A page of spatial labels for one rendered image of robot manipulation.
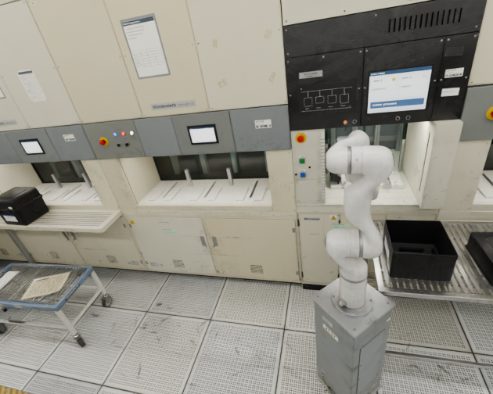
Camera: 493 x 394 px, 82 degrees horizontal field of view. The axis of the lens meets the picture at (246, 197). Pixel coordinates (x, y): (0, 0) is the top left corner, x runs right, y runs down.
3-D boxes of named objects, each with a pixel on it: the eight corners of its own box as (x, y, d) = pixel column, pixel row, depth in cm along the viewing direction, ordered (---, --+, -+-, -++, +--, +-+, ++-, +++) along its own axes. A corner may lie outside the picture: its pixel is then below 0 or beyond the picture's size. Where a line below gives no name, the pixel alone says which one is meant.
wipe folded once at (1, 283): (-15, 292, 232) (-17, 291, 231) (8, 271, 251) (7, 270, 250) (-3, 292, 230) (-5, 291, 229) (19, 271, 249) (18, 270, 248)
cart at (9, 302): (-8, 338, 249) (-44, 301, 225) (39, 291, 292) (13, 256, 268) (85, 349, 225) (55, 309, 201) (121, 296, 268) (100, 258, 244)
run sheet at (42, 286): (19, 300, 217) (18, 300, 217) (35, 278, 237) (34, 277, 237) (59, 292, 219) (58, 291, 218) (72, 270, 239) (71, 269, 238)
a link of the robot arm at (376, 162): (342, 243, 131) (380, 245, 126) (342, 262, 121) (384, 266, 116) (344, 141, 104) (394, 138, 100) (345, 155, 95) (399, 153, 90)
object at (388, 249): (381, 242, 170) (384, 219, 161) (435, 245, 162) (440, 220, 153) (389, 277, 147) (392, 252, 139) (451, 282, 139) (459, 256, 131)
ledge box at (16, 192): (1, 226, 253) (-17, 201, 240) (30, 208, 276) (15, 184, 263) (26, 227, 244) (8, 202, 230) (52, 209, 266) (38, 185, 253)
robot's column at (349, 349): (349, 417, 162) (354, 337, 123) (314, 375, 183) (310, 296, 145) (382, 386, 172) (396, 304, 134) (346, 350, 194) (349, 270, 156)
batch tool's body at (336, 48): (301, 293, 239) (281, 26, 141) (308, 224, 317) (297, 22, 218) (419, 304, 215) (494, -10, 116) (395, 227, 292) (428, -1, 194)
